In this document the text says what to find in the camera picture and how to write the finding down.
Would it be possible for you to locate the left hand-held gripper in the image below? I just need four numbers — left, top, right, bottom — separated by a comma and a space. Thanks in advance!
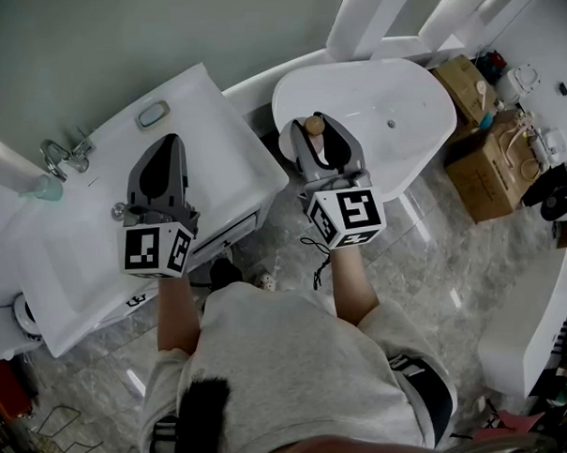
112, 132, 203, 280

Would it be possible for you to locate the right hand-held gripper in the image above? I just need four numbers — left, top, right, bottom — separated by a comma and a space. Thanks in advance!
290, 112, 389, 252

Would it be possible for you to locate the small pink bottle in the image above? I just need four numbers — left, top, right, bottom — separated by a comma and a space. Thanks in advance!
304, 113, 333, 168

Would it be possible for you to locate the person's left forearm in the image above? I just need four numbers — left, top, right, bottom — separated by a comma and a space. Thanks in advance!
154, 274, 201, 356

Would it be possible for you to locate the person's right forearm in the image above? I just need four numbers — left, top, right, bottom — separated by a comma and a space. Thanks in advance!
329, 247, 381, 327

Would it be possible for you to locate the white vanity sink cabinet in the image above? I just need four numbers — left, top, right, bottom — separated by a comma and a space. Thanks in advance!
0, 58, 297, 360

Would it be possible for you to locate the grey soap dish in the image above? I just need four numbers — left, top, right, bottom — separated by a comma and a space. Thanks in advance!
135, 100, 172, 131

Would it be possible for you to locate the white bathtub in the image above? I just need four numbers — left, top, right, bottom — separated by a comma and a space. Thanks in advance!
270, 55, 461, 208

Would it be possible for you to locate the white vanity drawer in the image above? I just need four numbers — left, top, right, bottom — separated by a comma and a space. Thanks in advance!
188, 212, 261, 268

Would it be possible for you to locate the chrome faucet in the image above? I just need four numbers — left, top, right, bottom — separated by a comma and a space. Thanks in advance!
39, 128, 97, 184

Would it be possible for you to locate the person's black trouser leg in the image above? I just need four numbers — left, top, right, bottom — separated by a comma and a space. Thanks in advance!
209, 257, 244, 291

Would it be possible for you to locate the green translucent cup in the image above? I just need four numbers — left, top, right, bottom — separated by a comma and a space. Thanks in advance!
18, 174, 64, 204

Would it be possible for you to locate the small cardboard box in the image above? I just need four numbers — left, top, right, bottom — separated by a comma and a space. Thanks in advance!
430, 53, 499, 128

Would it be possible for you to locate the white framed mirror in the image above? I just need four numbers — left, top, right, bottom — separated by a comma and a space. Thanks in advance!
0, 0, 362, 197

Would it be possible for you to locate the large cardboard box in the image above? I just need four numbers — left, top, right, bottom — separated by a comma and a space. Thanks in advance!
442, 114, 546, 225

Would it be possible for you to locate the white round robot vacuum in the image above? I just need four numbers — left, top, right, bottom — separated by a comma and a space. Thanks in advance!
11, 292, 44, 344

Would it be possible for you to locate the white round-lid appliance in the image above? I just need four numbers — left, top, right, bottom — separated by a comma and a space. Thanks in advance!
496, 62, 542, 104

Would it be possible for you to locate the white low cabinet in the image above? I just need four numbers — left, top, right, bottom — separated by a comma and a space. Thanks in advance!
0, 304, 47, 364

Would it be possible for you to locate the person's grey shirt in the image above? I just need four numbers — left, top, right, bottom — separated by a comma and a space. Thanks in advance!
130, 272, 461, 453

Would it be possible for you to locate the black device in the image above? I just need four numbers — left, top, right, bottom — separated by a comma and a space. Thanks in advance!
519, 160, 567, 223

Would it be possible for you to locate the red box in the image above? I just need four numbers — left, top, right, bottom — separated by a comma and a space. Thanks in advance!
0, 357, 33, 422

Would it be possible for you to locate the white rectangular cabinet box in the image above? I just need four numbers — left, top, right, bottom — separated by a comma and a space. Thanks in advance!
473, 247, 567, 400

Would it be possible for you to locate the pink cloth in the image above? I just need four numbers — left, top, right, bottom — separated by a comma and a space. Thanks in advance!
473, 408, 547, 444

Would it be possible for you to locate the black wrist cord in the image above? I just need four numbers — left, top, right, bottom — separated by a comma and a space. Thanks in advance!
300, 235, 334, 287

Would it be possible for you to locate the black shoulder strap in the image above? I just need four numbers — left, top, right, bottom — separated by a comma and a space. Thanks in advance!
148, 415, 182, 453
387, 352, 458, 450

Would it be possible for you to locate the wire basket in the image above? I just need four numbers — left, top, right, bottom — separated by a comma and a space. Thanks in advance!
26, 403, 105, 453

